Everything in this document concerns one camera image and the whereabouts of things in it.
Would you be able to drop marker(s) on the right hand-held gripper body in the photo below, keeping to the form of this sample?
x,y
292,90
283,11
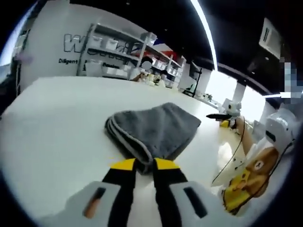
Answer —
x,y
233,110

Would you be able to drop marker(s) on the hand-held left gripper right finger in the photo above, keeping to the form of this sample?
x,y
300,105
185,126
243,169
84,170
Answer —
x,y
170,201

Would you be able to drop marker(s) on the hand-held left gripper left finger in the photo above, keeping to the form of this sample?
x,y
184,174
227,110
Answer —
x,y
118,201

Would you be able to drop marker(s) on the grey towel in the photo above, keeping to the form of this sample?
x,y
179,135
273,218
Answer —
x,y
154,127

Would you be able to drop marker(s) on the person's right hand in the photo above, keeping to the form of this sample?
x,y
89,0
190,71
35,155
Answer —
x,y
240,124

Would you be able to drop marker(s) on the black monitor on stand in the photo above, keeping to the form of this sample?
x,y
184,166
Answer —
x,y
194,71

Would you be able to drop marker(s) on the person in white bear shirt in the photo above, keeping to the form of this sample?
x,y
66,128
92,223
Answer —
x,y
258,165

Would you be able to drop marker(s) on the white ceiling air vent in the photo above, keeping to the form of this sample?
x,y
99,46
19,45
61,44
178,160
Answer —
x,y
268,37

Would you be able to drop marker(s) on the ceiling light strip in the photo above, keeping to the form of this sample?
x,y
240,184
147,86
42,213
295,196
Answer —
x,y
206,28

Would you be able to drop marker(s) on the white table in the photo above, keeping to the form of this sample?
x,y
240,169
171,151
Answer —
x,y
59,130

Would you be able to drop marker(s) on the red white blue flag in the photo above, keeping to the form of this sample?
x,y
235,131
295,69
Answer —
x,y
156,43

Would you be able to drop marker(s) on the row of white storage bins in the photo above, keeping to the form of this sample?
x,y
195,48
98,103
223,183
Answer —
x,y
111,43

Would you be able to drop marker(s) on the metal storage rack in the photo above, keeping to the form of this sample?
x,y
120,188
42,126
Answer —
x,y
85,50

